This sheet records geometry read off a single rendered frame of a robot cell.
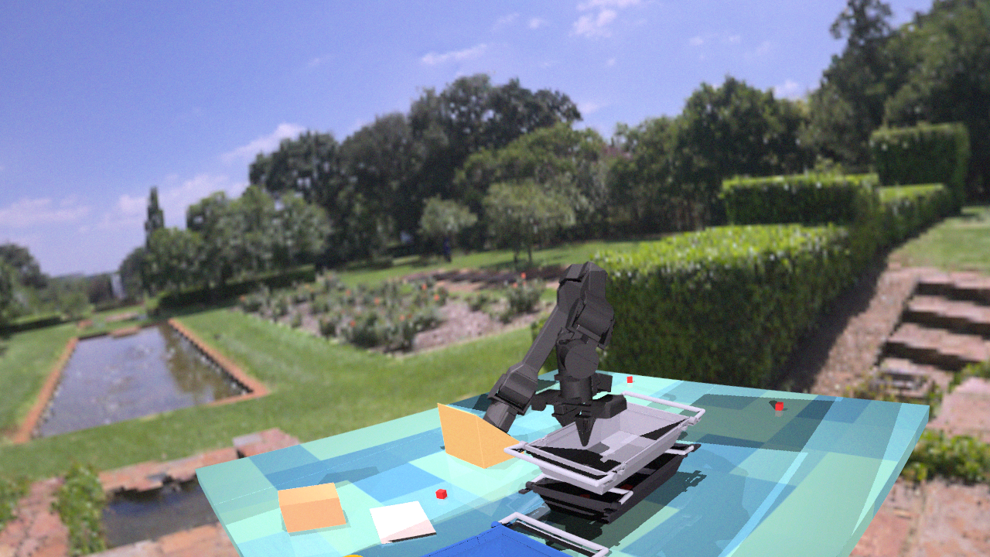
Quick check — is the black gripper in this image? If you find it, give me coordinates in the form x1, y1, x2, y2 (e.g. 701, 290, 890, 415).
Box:
531, 369, 627, 446

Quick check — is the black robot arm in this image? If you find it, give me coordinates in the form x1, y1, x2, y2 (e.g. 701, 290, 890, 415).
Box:
483, 261, 615, 436

